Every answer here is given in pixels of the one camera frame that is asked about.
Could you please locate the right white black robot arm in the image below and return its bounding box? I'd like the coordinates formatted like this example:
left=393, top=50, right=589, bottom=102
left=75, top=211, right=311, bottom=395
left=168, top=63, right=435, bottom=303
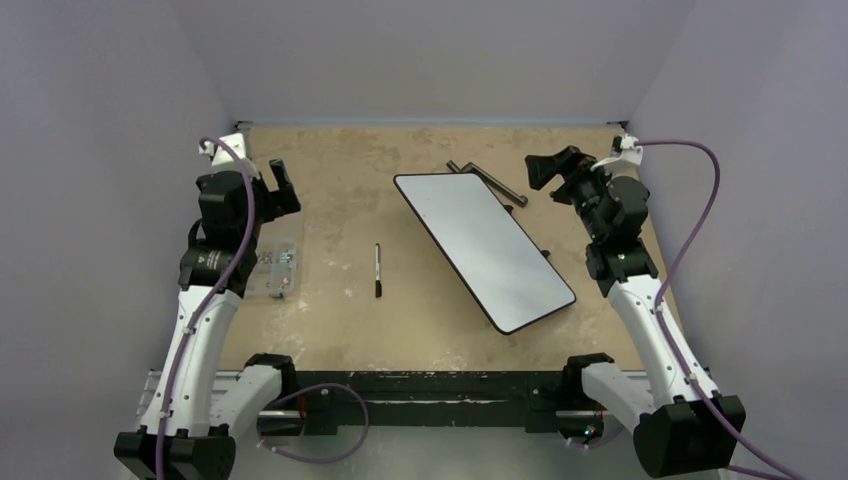
left=525, top=146, right=746, bottom=478

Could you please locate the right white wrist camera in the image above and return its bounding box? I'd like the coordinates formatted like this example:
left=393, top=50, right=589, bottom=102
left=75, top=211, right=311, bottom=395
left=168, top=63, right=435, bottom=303
left=590, top=134, right=643, bottom=174

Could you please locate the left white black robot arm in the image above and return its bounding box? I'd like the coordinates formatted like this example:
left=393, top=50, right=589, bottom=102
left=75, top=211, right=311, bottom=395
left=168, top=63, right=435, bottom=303
left=113, top=159, right=301, bottom=479

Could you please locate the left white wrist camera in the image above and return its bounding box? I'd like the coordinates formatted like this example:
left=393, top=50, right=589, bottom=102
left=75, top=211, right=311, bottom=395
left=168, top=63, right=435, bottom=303
left=199, top=133, right=259, bottom=178

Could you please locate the white whiteboard black frame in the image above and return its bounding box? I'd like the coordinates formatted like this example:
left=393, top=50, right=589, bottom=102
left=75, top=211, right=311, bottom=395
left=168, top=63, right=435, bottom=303
left=393, top=173, right=577, bottom=335

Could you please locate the clear plastic screw box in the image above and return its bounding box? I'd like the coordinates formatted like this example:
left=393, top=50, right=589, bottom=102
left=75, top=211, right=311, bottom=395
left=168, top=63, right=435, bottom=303
left=248, top=214, right=304, bottom=301

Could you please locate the white whiteboard marker pen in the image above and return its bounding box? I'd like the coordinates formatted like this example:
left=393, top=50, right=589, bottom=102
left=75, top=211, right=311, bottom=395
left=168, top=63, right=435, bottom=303
left=374, top=243, right=382, bottom=298

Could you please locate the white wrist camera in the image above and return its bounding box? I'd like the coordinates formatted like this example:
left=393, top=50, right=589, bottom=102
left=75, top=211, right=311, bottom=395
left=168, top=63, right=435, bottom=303
left=590, top=134, right=643, bottom=174
left=199, top=133, right=259, bottom=178

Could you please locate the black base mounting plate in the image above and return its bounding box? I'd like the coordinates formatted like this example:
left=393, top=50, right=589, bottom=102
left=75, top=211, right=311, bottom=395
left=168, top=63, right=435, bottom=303
left=258, top=371, right=604, bottom=439

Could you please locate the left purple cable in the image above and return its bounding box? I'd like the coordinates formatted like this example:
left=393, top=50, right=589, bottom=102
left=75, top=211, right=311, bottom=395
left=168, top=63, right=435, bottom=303
left=153, top=137, right=258, bottom=480

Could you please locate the whiteboard metal stand handle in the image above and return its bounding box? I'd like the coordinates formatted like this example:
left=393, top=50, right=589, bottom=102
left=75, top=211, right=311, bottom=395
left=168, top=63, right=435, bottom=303
left=446, top=160, right=529, bottom=208

